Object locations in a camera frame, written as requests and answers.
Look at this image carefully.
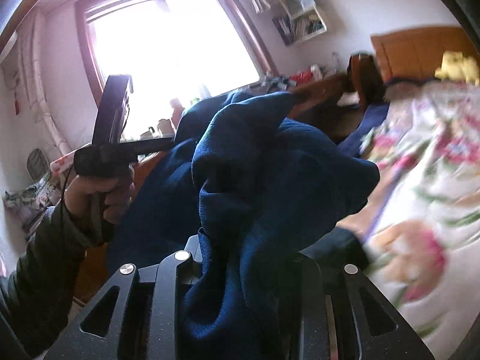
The navy blue suit jacket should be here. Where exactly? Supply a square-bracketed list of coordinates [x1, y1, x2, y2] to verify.
[106, 90, 381, 360]

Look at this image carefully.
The dark left sleeve forearm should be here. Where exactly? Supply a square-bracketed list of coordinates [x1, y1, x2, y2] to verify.
[1, 203, 103, 359]

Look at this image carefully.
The person left hand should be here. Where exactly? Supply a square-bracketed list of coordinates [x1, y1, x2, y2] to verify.
[64, 166, 135, 224]

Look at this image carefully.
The window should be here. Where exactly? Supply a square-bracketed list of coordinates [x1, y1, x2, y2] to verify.
[78, 0, 272, 139]

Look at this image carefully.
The floral bed quilt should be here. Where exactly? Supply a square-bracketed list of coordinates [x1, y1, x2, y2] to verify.
[339, 80, 479, 359]

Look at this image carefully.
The red basket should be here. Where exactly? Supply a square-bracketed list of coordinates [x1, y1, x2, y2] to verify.
[289, 71, 314, 86]

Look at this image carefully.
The wooden desk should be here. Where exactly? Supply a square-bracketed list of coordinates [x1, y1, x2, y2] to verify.
[74, 71, 353, 304]

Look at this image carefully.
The plastic water bottle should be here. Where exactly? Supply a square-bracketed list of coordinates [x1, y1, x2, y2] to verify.
[331, 52, 342, 75]

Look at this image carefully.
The wooden chair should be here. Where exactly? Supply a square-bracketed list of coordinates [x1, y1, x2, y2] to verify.
[346, 52, 386, 112]

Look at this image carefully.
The wooden headboard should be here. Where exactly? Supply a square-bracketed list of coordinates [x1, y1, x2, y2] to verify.
[370, 26, 479, 82]

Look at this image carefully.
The yellow plush toy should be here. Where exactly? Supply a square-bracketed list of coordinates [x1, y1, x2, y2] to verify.
[434, 50, 479, 86]

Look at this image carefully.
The white wall shelf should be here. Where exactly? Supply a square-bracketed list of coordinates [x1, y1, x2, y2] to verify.
[272, 0, 328, 47]

